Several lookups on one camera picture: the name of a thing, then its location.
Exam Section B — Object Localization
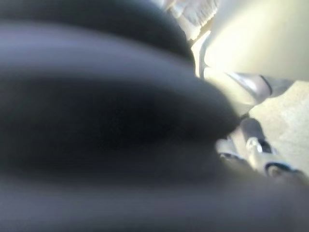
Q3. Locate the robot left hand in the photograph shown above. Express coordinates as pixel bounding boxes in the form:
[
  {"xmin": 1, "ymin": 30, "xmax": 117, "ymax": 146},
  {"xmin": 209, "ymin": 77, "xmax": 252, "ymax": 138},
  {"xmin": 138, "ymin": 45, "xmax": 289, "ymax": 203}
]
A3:
[{"xmin": 0, "ymin": 0, "xmax": 309, "ymax": 232}]

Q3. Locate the white textured bed sheet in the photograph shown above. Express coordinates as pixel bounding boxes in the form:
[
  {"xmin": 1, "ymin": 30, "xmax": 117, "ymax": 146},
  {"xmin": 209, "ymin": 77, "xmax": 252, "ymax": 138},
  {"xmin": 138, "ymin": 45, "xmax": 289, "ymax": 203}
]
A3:
[{"xmin": 166, "ymin": 0, "xmax": 222, "ymax": 41}]

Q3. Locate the robot left foot silver ankle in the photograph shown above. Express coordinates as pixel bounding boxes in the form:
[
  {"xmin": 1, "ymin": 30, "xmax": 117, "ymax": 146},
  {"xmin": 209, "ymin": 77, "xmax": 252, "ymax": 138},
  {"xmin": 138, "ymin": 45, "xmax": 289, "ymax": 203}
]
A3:
[{"xmin": 192, "ymin": 31, "xmax": 294, "ymax": 114}]

